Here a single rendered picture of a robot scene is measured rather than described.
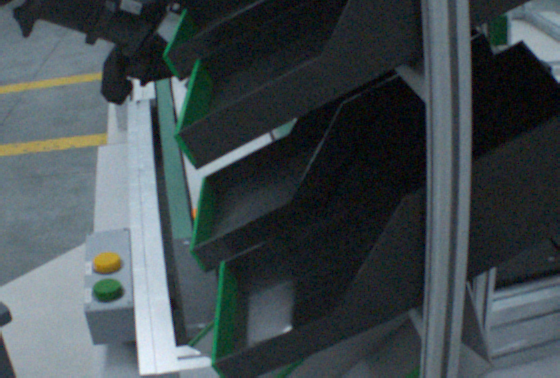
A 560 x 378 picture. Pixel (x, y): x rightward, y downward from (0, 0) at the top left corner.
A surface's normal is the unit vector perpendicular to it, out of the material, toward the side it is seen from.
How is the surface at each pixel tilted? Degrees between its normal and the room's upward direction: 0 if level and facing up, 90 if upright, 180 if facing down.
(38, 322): 0
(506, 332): 90
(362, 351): 90
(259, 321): 25
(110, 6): 43
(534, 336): 90
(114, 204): 0
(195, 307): 0
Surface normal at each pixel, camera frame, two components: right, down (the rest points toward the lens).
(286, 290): -0.49, -0.79
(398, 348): -0.76, -0.58
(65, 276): -0.08, -0.90
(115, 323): 0.17, 0.42
